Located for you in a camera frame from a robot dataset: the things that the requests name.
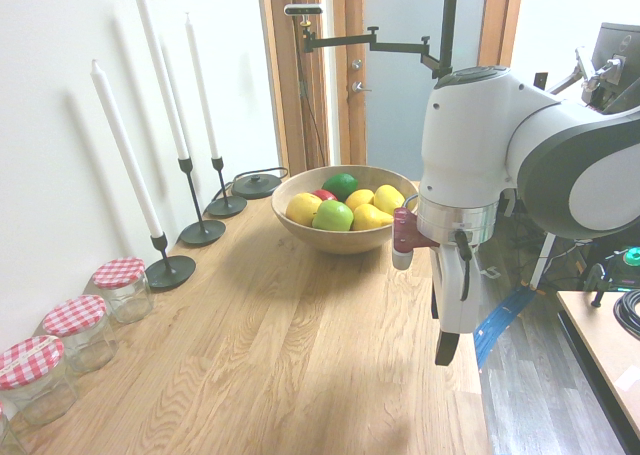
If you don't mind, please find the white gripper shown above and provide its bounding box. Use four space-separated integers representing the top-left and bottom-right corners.
430 242 484 367

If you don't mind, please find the light green apple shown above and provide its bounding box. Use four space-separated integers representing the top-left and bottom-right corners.
312 199 355 232

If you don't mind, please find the blue floor strip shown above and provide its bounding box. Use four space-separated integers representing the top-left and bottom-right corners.
473 287 535 371

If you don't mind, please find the yellow pear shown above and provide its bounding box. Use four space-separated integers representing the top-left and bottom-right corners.
351 203 395 232

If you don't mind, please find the wooden fruit bowl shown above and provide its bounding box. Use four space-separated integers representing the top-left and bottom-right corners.
271 164 420 255

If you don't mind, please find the light wooden side table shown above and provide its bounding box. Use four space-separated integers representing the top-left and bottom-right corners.
556 289 640 451

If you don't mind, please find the large oblong yellow lemon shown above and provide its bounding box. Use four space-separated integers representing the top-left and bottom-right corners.
373 184 407 216

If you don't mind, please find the black clamp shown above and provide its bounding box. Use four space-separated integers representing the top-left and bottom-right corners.
588 262 617 309

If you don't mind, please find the small yellow lemon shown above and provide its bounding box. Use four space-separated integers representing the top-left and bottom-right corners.
344 188 376 211

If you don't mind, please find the dark green lime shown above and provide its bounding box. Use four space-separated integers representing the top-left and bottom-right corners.
321 173 360 202

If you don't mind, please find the round yellow lemon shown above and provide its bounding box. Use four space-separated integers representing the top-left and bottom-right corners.
285 192 324 227

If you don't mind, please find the black round appliance base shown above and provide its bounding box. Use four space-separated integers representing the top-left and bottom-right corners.
232 173 282 199

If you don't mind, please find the medium black candle holder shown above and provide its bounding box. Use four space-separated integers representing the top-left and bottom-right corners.
206 156 248 220

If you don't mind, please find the tall black candle holder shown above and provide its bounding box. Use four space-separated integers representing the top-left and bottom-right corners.
178 157 226 247

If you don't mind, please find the short black candle holder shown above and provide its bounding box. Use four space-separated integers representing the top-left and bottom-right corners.
144 232 197 291

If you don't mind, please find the glass jar red checked lid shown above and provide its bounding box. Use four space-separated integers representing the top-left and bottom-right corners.
92 257 154 325
0 402 26 455
42 294 120 375
0 335 80 426

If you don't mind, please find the black computer monitor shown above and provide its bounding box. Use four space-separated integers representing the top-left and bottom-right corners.
592 22 640 116

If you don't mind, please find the short white taper candle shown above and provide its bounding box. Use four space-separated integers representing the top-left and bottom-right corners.
184 12 220 160

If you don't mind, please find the medium white taper candle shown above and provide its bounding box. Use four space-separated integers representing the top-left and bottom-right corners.
90 58 165 239

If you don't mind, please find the tallest white taper candle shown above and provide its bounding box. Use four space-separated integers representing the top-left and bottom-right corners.
135 0 191 161

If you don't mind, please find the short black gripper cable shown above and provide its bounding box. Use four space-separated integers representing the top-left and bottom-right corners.
452 229 474 302

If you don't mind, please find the red and white wrist camera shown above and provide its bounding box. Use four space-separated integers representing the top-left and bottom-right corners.
391 207 441 271

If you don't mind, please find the black coiled cable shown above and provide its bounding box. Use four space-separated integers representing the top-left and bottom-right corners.
613 288 640 339

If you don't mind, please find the thin black camera cable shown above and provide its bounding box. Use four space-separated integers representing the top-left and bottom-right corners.
298 27 331 169

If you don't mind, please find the black camera stand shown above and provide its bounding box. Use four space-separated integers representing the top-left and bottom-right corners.
302 0 460 81

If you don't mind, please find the silver exterior camera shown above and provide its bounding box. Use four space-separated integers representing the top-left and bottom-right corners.
283 3 325 17

